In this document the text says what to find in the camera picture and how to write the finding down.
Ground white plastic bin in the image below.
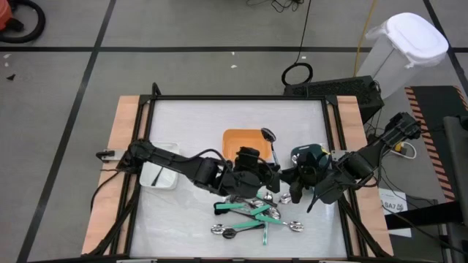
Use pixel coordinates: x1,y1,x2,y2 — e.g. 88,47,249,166
139,141,181,190

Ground white cable with yellow plug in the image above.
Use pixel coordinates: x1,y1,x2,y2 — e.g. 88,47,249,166
389,140,418,161

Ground black hanging cable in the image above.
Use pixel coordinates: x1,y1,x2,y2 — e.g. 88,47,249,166
280,0,314,87

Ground black hazard-striped mat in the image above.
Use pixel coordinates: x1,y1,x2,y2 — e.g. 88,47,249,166
404,85,468,202

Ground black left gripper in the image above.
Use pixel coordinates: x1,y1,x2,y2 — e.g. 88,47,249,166
219,164,282,199

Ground black floor beam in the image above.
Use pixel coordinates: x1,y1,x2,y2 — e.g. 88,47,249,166
383,210,468,231

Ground orange shop vacuum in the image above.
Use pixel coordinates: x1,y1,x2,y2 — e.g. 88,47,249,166
0,0,15,32

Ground white paper label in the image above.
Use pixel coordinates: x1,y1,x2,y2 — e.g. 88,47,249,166
379,188,413,238

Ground black vacuum hose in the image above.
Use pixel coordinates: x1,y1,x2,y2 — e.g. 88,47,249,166
0,0,47,45

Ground orange plastic bin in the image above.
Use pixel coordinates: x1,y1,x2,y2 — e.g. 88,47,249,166
222,128,273,164

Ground dark teal plastic bin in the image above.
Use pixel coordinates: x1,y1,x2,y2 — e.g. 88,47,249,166
290,143,332,172

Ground white lidded trash can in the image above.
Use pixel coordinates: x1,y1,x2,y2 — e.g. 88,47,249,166
356,12,450,99

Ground black perforated computer case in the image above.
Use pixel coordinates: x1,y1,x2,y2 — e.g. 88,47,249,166
283,75,385,123

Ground light wooden table board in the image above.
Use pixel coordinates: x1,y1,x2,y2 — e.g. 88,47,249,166
80,95,151,256
327,95,395,256

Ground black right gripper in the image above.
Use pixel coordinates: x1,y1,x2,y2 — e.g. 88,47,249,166
280,166,333,205

